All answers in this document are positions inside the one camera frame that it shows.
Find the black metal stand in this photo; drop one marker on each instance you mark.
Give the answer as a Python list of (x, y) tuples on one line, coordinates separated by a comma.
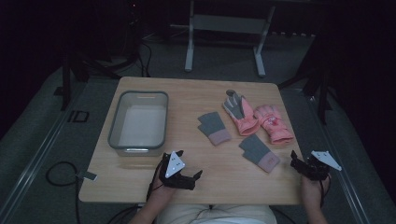
[(317, 84)]

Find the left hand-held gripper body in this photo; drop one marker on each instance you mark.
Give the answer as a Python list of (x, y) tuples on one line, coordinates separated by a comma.
[(174, 165)]

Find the person's light trousers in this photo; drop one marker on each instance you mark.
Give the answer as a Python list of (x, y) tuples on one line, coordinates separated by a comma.
[(214, 215)]

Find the pink ski glove printed back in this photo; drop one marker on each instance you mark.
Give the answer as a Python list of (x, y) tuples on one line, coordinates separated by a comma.
[(274, 124)]

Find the white metal stand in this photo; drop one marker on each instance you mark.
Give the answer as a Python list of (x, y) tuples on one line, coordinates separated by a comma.
[(227, 23)]

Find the black tripod stand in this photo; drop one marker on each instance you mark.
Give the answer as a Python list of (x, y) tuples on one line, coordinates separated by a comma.
[(81, 67)]

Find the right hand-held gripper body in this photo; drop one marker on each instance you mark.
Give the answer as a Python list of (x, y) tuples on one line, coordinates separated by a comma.
[(319, 169)]

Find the clear plastic bin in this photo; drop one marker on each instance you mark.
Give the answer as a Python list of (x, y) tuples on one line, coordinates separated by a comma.
[(140, 124)]

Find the person's left hand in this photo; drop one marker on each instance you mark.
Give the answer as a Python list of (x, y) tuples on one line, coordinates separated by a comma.
[(160, 193)]

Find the person's right hand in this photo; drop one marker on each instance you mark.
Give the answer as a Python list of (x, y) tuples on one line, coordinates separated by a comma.
[(312, 191)]

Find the metal floor rail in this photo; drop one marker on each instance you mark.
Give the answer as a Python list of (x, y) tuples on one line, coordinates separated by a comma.
[(34, 161), (336, 165)]

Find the pink ski glove grey palm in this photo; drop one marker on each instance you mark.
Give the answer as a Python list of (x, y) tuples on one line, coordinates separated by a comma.
[(246, 119)]

